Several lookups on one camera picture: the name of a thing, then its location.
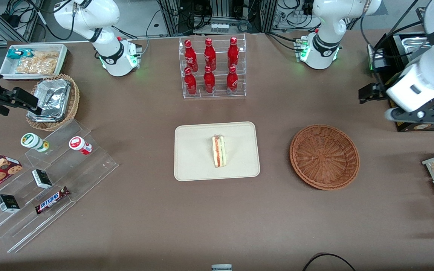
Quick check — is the clear bag of chips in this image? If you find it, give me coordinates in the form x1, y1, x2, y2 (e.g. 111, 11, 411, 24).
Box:
15, 51, 60, 75

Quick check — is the silver box with green light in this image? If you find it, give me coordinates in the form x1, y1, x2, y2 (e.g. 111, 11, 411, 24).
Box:
368, 43, 388, 72

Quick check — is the green lidded cup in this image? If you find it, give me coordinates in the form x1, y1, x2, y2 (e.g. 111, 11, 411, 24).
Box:
20, 133, 50, 153

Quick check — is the white rectangular snack tray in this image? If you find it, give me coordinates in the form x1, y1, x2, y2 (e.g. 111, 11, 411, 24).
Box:
0, 44, 69, 80

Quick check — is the small black box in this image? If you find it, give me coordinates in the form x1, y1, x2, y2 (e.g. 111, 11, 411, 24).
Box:
32, 169, 53, 189
0, 194, 21, 213

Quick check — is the brown wicker basket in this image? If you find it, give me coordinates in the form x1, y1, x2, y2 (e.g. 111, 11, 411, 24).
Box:
289, 124, 360, 190

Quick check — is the silver foil tray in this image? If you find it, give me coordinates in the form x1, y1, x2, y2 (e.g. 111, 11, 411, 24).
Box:
28, 78, 71, 122

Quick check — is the black food display case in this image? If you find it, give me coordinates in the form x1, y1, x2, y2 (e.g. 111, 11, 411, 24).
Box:
368, 32, 434, 132

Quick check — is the beige plastic tray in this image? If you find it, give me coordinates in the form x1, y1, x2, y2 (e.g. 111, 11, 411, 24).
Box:
174, 121, 261, 182

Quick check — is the clear acrylic bottle rack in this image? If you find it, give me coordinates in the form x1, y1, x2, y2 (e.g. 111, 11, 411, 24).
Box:
179, 33, 247, 99

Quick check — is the red cola bottle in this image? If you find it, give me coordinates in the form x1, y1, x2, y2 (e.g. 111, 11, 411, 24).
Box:
228, 37, 240, 70
203, 65, 215, 94
204, 38, 217, 71
184, 40, 198, 72
226, 66, 238, 94
184, 67, 197, 96

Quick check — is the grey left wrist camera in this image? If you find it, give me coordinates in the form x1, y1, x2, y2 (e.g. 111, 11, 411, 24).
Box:
385, 107, 434, 123

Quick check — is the triangular sandwich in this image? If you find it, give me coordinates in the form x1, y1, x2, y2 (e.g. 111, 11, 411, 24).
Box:
212, 135, 226, 168

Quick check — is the black floor cable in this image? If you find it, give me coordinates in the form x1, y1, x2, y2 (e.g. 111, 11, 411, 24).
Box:
302, 253, 357, 271

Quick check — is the teal snack packet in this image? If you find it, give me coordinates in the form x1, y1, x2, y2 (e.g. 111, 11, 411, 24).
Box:
7, 48, 33, 60

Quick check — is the clear acrylic step shelf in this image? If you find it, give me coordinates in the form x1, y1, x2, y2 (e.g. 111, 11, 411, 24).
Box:
0, 119, 119, 253

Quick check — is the Snickers chocolate bar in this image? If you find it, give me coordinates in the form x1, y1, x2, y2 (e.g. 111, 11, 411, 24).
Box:
35, 186, 70, 215

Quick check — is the light wicker basket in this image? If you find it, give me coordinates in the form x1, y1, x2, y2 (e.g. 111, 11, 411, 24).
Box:
26, 74, 80, 132

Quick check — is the red lidded cup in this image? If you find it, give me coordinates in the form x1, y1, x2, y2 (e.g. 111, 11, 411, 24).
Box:
69, 136, 93, 155

